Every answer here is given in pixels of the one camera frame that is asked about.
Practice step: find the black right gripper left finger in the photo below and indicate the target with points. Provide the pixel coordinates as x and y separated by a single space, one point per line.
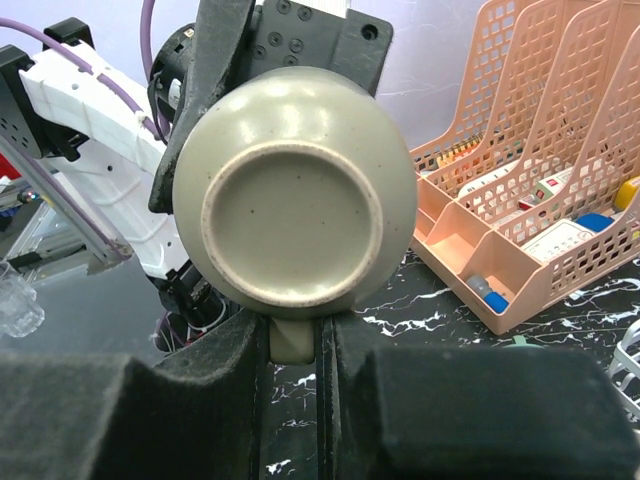
197 414

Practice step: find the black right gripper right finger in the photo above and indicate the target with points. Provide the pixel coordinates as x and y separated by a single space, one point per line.
390 411

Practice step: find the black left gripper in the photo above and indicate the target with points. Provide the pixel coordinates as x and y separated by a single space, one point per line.
282 34

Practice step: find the olive grey small cup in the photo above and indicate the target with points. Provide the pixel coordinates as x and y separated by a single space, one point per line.
295 196

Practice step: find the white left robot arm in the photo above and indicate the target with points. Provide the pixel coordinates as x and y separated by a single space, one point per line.
100 129

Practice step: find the teal green cup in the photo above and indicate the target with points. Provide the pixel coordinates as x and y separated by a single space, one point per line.
518 341

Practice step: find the blue capped small bottle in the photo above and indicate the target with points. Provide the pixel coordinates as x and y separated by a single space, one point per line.
481 287

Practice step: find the clear plastic cup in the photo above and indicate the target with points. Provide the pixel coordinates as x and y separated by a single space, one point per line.
21 315

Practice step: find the peach plastic file organizer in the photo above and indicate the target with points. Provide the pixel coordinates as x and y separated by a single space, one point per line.
550 85

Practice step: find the orange medicine box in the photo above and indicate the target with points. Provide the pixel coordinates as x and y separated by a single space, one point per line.
456 151

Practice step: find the white red medicine box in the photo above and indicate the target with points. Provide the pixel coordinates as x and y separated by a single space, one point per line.
545 189

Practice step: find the blue round container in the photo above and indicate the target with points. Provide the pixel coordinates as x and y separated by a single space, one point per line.
595 222

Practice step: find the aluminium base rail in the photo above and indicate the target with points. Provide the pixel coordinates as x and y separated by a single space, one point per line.
65 231

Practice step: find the white wire dish rack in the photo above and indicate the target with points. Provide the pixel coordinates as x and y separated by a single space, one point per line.
624 371

